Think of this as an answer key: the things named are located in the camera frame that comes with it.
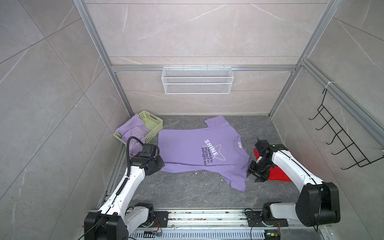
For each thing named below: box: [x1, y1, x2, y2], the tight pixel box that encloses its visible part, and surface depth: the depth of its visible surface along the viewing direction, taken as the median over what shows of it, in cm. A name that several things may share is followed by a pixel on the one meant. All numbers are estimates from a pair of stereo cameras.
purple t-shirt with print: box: [158, 115, 250, 192], surface depth 103 cm
